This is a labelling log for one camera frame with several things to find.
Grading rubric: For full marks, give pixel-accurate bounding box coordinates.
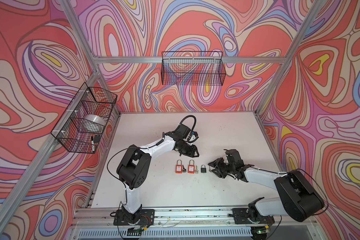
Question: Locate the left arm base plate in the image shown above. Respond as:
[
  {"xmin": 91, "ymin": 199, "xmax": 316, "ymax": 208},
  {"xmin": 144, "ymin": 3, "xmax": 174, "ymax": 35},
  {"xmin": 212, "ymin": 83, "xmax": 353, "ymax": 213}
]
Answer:
[{"xmin": 113, "ymin": 209, "xmax": 155, "ymax": 227}]

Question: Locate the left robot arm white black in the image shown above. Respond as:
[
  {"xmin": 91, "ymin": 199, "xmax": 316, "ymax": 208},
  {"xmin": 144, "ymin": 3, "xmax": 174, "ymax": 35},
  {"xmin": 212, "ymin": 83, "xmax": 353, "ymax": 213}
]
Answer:
[{"xmin": 117, "ymin": 115, "xmax": 200, "ymax": 217}]

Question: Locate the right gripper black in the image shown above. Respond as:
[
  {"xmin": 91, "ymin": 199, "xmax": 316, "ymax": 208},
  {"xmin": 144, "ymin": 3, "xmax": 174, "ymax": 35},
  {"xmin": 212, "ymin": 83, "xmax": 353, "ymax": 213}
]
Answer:
[{"xmin": 207, "ymin": 157, "xmax": 235, "ymax": 178}]

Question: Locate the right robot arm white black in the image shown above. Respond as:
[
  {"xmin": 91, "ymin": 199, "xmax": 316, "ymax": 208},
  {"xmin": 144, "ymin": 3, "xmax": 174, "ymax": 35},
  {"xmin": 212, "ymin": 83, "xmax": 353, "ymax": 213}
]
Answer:
[{"xmin": 208, "ymin": 149, "xmax": 325, "ymax": 224}]

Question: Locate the white tape roll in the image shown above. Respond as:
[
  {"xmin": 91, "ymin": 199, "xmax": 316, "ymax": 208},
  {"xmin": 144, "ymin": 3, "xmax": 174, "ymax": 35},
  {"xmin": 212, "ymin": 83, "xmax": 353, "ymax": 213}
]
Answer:
[{"xmin": 82, "ymin": 114, "xmax": 106, "ymax": 133}]

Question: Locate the aluminium front rail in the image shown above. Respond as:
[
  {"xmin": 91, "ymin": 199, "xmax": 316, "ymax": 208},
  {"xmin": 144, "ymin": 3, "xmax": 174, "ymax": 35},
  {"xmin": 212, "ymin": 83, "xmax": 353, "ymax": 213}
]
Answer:
[{"xmin": 70, "ymin": 205, "xmax": 316, "ymax": 228}]

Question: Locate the small black padlock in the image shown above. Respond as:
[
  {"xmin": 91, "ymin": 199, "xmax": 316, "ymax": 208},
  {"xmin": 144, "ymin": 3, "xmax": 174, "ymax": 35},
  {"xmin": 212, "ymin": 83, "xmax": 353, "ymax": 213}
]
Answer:
[{"xmin": 201, "ymin": 165, "xmax": 207, "ymax": 173}]

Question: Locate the black wire basket back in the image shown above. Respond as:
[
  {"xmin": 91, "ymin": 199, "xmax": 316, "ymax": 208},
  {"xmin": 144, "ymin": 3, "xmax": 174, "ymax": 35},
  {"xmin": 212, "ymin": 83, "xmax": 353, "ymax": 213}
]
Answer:
[{"xmin": 161, "ymin": 50, "xmax": 226, "ymax": 86}]

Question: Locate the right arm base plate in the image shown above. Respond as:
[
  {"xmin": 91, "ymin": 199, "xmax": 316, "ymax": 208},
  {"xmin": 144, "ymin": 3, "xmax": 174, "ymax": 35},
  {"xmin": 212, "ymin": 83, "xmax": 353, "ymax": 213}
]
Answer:
[{"xmin": 228, "ymin": 208, "xmax": 275, "ymax": 225}]

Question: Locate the black wire basket left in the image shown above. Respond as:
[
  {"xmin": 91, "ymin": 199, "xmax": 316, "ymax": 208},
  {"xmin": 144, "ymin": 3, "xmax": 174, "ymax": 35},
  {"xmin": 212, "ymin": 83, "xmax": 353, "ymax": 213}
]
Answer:
[{"xmin": 51, "ymin": 83, "xmax": 118, "ymax": 154}]

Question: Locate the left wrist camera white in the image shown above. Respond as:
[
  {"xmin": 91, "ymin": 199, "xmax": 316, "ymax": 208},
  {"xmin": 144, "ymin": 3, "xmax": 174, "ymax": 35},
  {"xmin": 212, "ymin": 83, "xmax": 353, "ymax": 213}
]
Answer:
[{"xmin": 187, "ymin": 132, "xmax": 199, "ymax": 143}]

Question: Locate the black wire basket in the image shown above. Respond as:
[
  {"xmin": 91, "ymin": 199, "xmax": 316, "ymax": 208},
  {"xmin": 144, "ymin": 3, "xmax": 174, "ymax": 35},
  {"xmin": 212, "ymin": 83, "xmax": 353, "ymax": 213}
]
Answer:
[
  {"xmin": 161, "ymin": 50, "xmax": 226, "ymax": 86},
  {"xmin": 51, "ymin": 83, "xmax": 118, "ymax": 154}
]

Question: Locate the red padlock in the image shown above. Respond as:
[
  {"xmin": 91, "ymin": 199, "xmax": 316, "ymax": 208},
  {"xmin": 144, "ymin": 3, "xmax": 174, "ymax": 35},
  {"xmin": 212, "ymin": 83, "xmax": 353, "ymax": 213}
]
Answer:
[
  {"xmin": 175, "ymin": 160, "xmax": 183, "ymax": 174},
  {"xmin": 188, "ymin": 159, "xmax": 196, "ymax": 174}
]

